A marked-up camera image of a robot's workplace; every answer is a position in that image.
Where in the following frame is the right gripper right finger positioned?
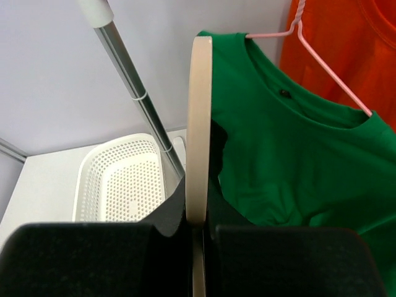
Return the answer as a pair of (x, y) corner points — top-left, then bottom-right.
(215, 226), (385, 296)

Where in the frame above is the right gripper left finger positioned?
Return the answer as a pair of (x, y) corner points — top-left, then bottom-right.
(1, 223), (161, 296)

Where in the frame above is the black t shirt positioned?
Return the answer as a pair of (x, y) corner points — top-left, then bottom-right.
(139, 122), (250, 296)

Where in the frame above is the green t shirt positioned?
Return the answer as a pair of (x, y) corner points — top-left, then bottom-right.
(211, 33), (395, 296)

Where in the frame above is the beige wooden hanger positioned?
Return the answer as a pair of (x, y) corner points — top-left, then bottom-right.
(185, 37), (213, 296)

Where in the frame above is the pink wire hanger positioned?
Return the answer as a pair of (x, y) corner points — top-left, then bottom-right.
(245, 0), (372, 117)

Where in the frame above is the white perforated plastic basket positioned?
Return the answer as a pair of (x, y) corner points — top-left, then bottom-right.
(72, 133), (166, 222)

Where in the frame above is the metal clothes rack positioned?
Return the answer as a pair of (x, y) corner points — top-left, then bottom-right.
(78, 1), (185, 179)

